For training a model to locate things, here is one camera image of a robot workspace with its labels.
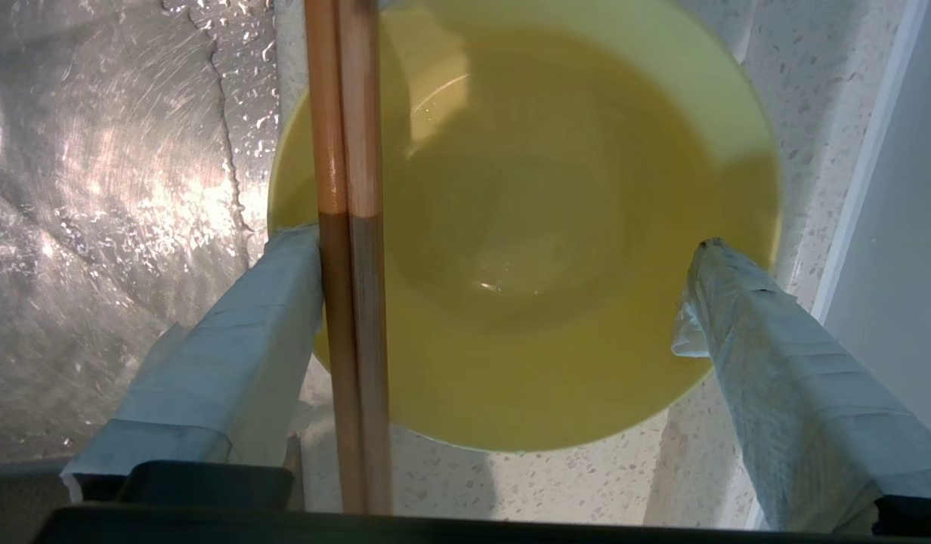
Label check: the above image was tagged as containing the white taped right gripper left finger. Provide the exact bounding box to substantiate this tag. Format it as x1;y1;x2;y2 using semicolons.
61;223;326;508

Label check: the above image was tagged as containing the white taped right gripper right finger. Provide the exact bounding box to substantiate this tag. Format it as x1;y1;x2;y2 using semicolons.
671;238;931;533

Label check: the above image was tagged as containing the brown wooden chopstick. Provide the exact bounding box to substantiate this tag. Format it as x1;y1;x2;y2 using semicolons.
337;0;395;515
304;0;368;515

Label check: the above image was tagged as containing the yellow plastic bowl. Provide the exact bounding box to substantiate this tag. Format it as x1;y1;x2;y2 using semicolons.
268;0;782;454

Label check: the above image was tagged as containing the stainless steel sink basin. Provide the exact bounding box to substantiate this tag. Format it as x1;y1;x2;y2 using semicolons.
0;0;285;463

